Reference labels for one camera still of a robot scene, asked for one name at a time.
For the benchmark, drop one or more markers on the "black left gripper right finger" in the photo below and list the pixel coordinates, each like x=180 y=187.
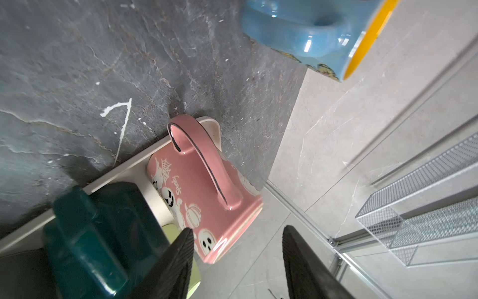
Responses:
x=307 y=277

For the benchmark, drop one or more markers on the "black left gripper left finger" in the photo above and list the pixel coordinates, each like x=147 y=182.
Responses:
x=170 y=277

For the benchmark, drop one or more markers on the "pink ghost print mug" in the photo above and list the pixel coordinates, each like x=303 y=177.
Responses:
x=203 y=189

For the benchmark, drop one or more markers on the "blue mug yellow inside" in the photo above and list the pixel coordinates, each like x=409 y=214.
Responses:
x=328 y=37

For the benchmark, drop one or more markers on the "white wire mesh basket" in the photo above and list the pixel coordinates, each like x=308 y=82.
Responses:
x=429 y=216

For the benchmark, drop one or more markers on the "dark green mug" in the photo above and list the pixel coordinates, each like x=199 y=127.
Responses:
x=101 y=246

